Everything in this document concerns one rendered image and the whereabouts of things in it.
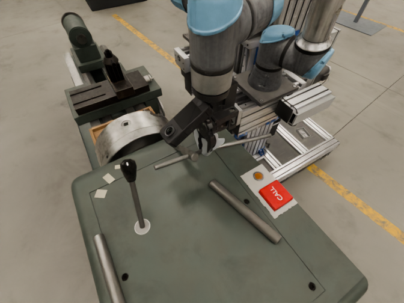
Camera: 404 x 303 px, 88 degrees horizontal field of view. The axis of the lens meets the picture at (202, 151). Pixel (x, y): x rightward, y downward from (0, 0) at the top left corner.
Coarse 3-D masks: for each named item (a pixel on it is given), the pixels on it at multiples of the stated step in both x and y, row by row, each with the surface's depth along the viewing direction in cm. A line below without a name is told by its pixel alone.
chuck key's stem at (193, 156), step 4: (180, 144) 59; (176, 148) 59; (180, 148) 57; (184, 148) 55; (188, 148) 55; (184, 152) 54; (188, 152) 53; (192, 152) 52; (192, 156) 51; (196, 156) 52; (192, 160) 51; (196, 160) 52
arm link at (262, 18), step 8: (248, 0) 30; (256, 0) 31; (264, 0) 32; (272, 0) 33; (280, 0) 35; (256, 8) 31; (264, 8) 32; (272, 8) 34; (280, 8) 36; (256, 16) 32; (264, 16) 33; (272, 16) 35; (256, 24) 33; (264, 24) 35; (256, 32) 35
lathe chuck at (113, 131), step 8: (136, 112) 73; (144, 112) 74; (120, 120) 71; (128, 120) 71; (136, 120) 71; (144, 120) 71; (152, 120) 73; (160, 120) 75; (112, 128) 70; (120, 128) 69; (128, 128) 68; (136, 128) 68; (104, 136) 70; (112, 136) 68; (120, 136) 67; (96, 144) 73; (104, 144) 69; (112, 144) 67; (96, 152) 74; (104, 152) 69
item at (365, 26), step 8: (368, 0) 363; (360, 8) 377; (344, 16) 409; (352, 16) 409; (360, 16) 386; (344, 24) 388; (352, 24) 388; (360, 24) 388; (368, 24) 388; (376, 24) 388; (368, 32) 368
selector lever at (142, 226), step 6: (132, 186) 43; (132, 192) 44; (138, 198) 45; (138, 204) 45; (138, 210) 45; (138, 216) 46; (138, 222) 48; (144, 222) 48; (138, 228) 47; (144, 228) 47
